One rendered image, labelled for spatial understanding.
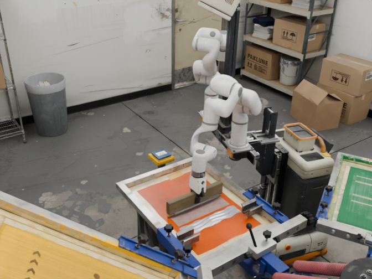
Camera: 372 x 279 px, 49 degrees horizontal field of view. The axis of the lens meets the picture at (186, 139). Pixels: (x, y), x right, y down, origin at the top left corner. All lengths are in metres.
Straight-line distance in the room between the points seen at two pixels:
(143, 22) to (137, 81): 0.81
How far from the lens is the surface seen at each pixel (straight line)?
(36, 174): 4.47
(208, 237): 2.11
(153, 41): 5.88
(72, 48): 5.40
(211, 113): 2.08
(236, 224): 2.20
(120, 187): 2.38
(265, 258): 1.92
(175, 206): 2.18
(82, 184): 4.21
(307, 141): 2.97
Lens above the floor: 2.37
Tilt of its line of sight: 29 degrees down
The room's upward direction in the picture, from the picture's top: 1 degrees clockwise
